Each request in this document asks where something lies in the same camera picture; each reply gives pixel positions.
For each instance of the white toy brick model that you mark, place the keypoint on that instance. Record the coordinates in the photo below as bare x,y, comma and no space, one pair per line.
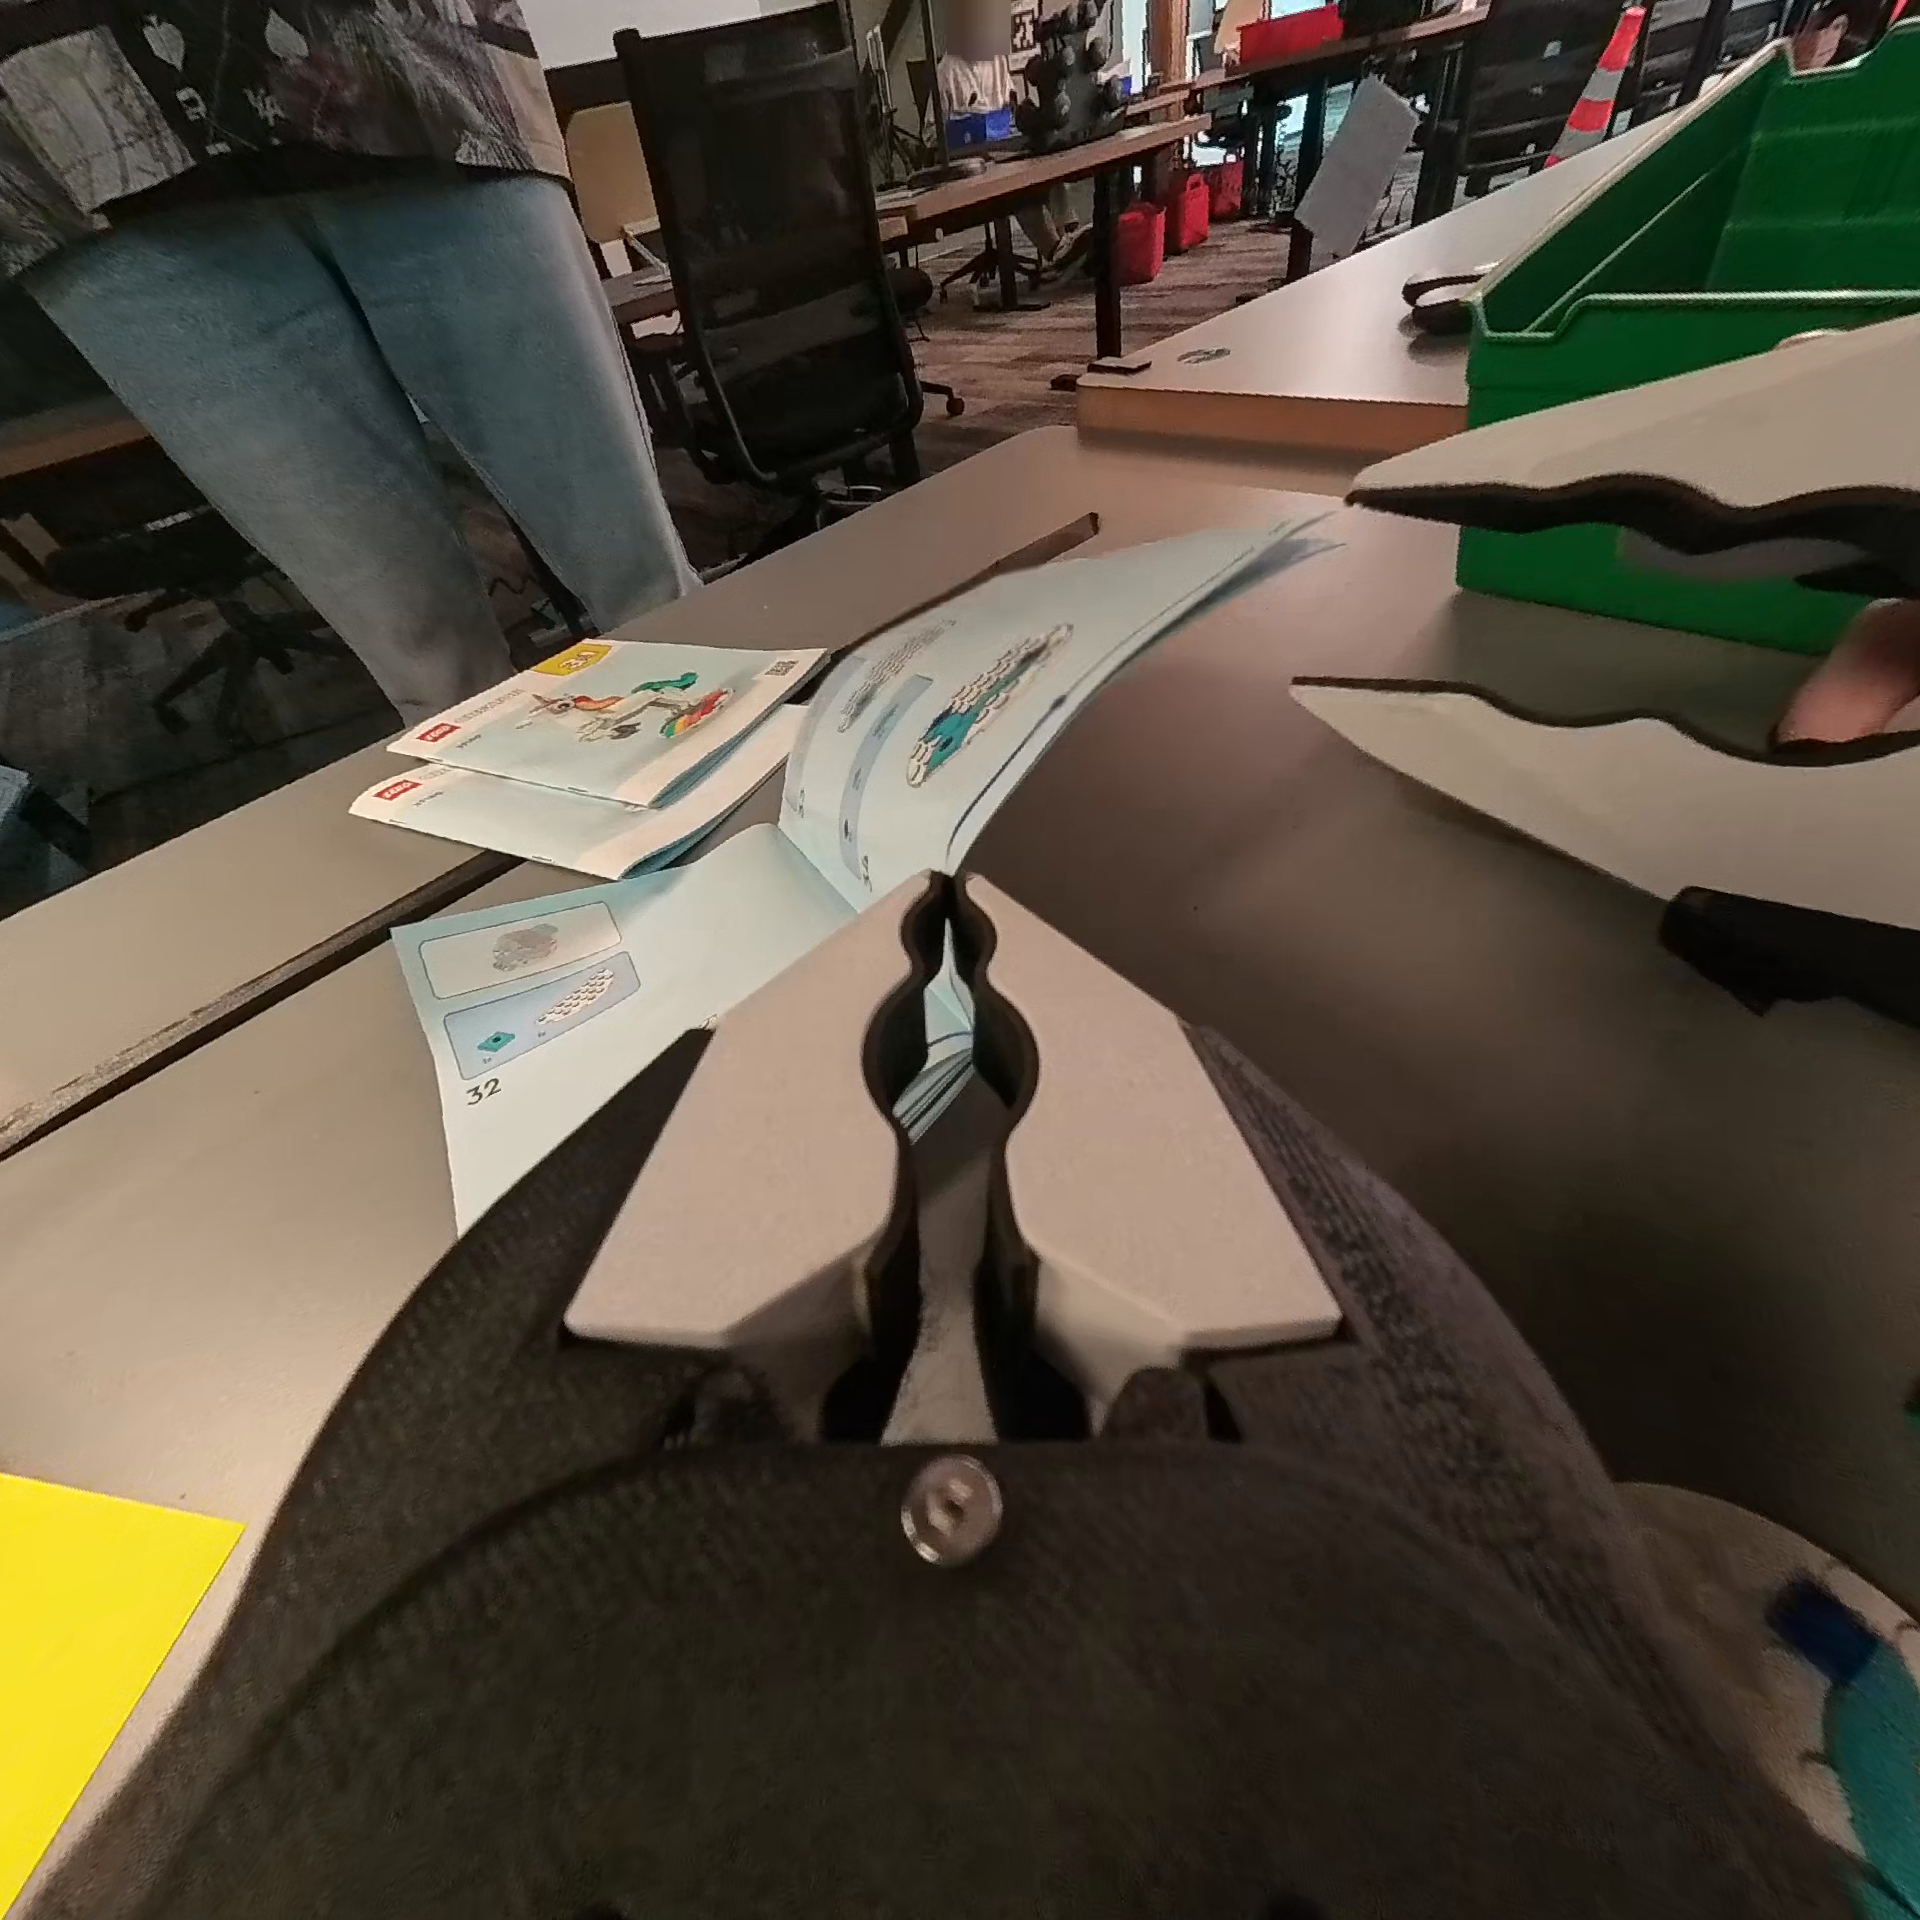
1742,1590

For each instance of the large instruction booklet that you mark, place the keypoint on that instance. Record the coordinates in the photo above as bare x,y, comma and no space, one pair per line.
674,961

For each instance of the small booklet with unicorn picture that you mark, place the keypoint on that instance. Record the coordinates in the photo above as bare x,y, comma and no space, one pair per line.
599,719

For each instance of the tan wooden chair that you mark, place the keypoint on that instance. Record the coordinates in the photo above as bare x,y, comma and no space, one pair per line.
615,193

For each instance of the black mesh office chair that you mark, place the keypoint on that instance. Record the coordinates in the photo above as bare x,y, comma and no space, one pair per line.
783,256

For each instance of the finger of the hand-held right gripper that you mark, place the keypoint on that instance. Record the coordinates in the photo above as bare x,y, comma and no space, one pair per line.
1650,810
1724,428

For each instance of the yellow paper sheet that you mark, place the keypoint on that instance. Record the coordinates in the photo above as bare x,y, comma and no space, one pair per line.
88,1633

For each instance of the green plastic bin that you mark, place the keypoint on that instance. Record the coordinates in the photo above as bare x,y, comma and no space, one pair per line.
1724,300

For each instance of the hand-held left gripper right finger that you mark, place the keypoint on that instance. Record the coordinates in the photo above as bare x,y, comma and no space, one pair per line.
1170,1200

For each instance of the red storage bin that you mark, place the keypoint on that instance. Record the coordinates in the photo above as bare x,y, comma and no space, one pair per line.
1225,190
1185,210
1140,243

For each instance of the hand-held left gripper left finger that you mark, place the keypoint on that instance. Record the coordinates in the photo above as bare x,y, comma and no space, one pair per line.
748,1186

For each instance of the orange traffic cone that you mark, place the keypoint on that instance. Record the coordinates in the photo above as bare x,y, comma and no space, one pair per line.
1599,90

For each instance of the person's right hand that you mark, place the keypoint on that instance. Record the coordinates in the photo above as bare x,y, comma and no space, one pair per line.
1869,682

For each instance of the white paper sheet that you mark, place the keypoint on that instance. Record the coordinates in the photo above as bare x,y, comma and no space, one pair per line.
1357,173

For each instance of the long wooden table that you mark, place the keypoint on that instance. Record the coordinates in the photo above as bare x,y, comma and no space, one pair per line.
76,434
1049,163

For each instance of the small plain instruction booklet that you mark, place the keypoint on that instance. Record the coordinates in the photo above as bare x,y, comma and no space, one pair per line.
493,825

